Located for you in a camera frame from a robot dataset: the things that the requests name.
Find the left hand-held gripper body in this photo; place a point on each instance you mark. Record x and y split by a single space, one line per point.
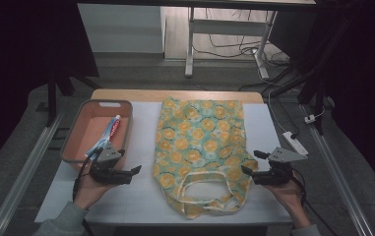
109 154

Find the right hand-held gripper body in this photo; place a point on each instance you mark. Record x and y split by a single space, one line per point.
285 154

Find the toothpaste tube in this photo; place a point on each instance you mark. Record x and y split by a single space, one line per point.
112 129

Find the orange plastic basket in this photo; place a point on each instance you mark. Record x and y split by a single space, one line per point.
86 131

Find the yellow floral tote bag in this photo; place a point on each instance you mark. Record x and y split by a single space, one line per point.
201 137

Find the person's right hand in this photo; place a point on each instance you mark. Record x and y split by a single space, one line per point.
290 195

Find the person's left hand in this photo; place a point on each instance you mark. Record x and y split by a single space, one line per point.
88 193

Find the white power strip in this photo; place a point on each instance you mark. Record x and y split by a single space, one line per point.
295 143

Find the white table cover sheet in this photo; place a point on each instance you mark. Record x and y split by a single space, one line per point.
142 131

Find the white plug adapter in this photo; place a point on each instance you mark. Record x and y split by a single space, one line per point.
310 119

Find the wooden table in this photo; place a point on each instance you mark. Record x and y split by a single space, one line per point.
136 95

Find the black metal stand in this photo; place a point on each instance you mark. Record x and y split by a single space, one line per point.
52 101
319 82

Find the black curtain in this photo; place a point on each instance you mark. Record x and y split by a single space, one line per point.
17 65
368 82

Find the white cabinet panel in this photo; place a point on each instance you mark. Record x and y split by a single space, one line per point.
122 29

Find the aluminium floor rail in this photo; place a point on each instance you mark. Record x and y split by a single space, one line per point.
339 177
27 170

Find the white metal desk frame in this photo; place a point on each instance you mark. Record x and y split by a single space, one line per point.
224 27

